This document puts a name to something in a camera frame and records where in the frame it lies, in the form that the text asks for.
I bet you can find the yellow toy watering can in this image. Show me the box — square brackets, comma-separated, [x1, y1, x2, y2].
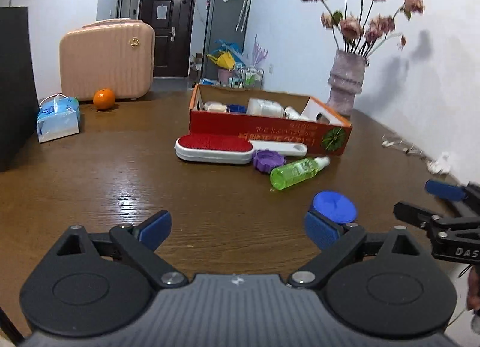
[207, 50, 236, 71]

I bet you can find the dark brown entrance door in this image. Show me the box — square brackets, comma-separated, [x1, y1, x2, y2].
[139, 0, 195, 78]

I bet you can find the blue ridged lid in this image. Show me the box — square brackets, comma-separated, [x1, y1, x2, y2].
[227, 104, 247, 114]

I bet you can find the pink textured vase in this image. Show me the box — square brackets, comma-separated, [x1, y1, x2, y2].
[327, 50, 368, 117]

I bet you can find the dried pink flower bouquet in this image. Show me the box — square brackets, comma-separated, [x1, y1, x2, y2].
[300, 0, 425, 59]

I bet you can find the small white spray bottle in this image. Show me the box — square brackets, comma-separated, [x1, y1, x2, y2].
[284, 106, 310, 121]

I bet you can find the green spray bottle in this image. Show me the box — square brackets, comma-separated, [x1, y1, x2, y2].
[270, 157, 330, 190]

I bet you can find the blue round lid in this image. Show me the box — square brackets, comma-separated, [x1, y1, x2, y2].
[312, 191, 357, 224]

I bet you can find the purple ridged lid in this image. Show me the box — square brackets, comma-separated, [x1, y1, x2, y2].
[252, 150, 286, 174]

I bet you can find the orange fruit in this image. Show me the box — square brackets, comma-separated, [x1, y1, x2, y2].
[93, 88, 116, 111]

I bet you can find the grey refrigerator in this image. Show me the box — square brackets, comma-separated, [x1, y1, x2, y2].
[202, 0, 247, 80]

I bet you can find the wire storage cart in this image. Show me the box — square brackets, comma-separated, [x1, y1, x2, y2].
[235, 66, 264, 89]

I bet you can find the red white lint brush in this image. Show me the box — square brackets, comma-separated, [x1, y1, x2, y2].
[174, 134, 308, 165]

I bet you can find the pink ribbed suitcase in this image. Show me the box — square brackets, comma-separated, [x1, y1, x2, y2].
[59, 19, 155, 101]

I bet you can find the beige square case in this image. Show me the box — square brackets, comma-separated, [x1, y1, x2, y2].
[204, 102, 228, 113]

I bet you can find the white pill bottle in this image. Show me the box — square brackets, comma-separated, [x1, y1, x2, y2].
[247, 98, 284, 118]

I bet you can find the red cardboard box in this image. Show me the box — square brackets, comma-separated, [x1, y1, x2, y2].
[189, 85, 352, 155]

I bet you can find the blue tissue pack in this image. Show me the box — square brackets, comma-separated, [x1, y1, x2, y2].
[37, 94, 80, 143]

